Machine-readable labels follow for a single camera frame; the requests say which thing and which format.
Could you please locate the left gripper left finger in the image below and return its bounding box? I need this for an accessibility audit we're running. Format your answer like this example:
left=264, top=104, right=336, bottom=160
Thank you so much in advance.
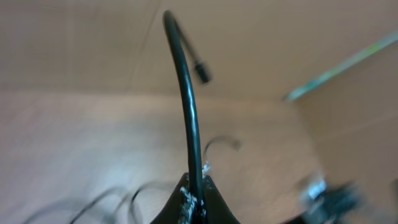
left=150, top=173, right=195, bottom=224

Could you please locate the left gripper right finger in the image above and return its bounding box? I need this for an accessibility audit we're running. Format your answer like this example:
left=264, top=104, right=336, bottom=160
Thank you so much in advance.
left=201, top=175, right=240, bottom=224

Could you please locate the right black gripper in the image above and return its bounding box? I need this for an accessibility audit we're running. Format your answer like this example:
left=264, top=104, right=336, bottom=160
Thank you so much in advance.
left=298, top=177, right=361, bottom=224

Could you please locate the black usb cable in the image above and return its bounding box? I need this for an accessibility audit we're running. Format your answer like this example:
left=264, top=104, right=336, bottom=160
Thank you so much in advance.
left=21, top=135, right=242, bottom=224
left=162, top=9, right=212, bottom=200

